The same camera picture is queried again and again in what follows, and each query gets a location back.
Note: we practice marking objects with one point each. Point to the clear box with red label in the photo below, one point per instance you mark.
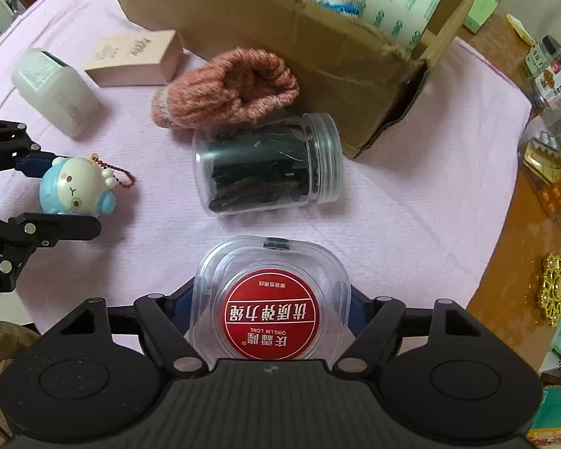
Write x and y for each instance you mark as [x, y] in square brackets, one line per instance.
[271, 318]

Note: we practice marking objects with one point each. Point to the pink towel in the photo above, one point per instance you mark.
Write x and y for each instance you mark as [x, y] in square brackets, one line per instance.
[402, 206]

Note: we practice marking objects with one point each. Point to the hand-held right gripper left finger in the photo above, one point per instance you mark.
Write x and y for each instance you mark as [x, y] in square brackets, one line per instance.
[182, 308]

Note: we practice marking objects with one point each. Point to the white plastic bottle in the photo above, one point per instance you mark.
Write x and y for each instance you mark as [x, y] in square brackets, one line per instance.
[51, 89]

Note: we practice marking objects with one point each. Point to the pink carton box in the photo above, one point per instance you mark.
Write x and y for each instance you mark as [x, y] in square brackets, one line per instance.
[131, 54]

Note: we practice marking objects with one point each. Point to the orange pill blister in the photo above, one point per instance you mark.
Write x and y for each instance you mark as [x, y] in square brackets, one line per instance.
[558, 199]

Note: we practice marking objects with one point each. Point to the pink knitted glove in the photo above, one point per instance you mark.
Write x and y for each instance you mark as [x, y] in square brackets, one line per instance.
[224, 89]

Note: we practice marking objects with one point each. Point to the white bottle with dark cap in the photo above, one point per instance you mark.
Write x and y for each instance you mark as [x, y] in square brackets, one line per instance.
[542, 56]

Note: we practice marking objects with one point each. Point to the mint green small box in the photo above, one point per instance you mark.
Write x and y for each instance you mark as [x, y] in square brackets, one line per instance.
[480, 11]

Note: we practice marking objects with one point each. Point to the yellow sticky note pad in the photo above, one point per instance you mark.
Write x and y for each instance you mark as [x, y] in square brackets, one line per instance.
[520, 29]

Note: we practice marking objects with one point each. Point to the gold snowflake ornament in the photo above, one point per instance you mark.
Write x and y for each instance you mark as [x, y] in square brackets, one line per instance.
[555, 290]

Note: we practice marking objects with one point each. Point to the gold pill blister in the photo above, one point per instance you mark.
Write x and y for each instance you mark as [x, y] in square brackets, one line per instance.
[544, 161]

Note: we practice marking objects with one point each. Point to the colourful printed box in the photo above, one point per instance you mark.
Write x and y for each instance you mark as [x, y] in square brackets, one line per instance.
[558, 418]

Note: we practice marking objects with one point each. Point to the wooden desktop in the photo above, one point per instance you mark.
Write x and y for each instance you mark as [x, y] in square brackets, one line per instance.
[514, 252]

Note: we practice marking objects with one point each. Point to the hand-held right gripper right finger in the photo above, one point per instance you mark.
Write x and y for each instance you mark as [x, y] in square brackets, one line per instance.
[357, 311]

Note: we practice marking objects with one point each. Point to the beige patterned clothing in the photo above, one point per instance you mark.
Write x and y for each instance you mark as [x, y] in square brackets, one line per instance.
[4, 383]

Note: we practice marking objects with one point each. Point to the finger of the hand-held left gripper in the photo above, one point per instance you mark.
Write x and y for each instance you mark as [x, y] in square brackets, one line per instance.
[60, 227]
[37, 163]

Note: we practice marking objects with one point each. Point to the cardboard box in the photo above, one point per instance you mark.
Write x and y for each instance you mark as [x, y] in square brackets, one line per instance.
[262, 23]

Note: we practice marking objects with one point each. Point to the clear tape roll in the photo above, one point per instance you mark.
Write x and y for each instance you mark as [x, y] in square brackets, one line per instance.
[402, 4]

